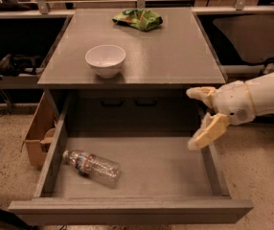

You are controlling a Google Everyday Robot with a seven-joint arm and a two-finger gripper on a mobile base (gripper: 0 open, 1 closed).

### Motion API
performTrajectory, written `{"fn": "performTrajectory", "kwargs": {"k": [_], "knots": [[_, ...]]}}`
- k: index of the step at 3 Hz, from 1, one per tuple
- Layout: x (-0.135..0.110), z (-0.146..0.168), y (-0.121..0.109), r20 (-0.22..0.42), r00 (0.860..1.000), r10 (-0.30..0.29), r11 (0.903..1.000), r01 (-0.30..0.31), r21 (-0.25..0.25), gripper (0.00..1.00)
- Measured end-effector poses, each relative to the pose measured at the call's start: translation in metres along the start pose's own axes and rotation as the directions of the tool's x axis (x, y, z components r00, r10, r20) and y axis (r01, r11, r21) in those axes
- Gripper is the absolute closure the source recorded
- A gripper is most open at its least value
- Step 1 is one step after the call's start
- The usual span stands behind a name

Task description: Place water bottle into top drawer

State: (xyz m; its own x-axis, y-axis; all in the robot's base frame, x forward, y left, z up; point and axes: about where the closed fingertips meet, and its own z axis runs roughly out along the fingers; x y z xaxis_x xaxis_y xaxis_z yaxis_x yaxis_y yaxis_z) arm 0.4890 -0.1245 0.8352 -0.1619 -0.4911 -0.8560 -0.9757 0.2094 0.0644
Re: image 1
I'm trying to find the clear plastic water bottle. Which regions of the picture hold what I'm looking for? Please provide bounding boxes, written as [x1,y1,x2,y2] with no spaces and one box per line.
[62,149,122,187]

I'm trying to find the black headphones on shelf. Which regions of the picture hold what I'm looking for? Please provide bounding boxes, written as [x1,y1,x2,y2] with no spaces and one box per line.
[0,54,43,77]

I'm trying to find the black office chair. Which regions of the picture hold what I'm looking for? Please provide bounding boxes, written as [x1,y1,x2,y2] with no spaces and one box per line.
[214,14,274,65]

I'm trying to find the black drawer handle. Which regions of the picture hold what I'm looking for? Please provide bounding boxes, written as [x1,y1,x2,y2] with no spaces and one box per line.
[135,97,158,107]
[101,98,124,107]

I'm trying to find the white ceramic bowl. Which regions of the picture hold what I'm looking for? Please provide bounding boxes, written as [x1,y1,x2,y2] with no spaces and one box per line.
[85,45,126,79]

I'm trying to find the black left drawer handle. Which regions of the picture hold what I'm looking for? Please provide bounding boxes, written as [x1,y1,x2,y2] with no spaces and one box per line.
[101,98,124,107]

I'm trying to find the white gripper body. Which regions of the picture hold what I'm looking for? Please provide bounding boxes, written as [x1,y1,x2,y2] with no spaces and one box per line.
[213,80,256,126]

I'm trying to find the open grey top drawer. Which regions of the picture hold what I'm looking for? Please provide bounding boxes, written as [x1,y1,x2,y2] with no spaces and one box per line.
[10,95,253,225]

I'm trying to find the green chip bag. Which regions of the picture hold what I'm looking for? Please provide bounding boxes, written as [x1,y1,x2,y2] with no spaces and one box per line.
[112,9,163,32]

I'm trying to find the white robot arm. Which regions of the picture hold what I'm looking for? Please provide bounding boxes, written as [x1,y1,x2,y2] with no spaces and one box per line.
[186,72,274,150]

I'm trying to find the black right drawer handle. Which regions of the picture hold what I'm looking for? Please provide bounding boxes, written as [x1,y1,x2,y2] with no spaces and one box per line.
[135,97,158,107]

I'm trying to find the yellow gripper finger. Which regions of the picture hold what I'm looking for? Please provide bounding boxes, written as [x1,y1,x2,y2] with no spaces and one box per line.
[186,86,217,108]
[188,113,230,150]

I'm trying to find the grey cabinet with table top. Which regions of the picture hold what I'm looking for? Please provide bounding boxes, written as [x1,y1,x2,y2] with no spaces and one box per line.
[38,8,224,133]

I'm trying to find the brown cardboard box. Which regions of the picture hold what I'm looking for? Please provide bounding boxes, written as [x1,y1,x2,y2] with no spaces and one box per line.
[24,94,56,167]

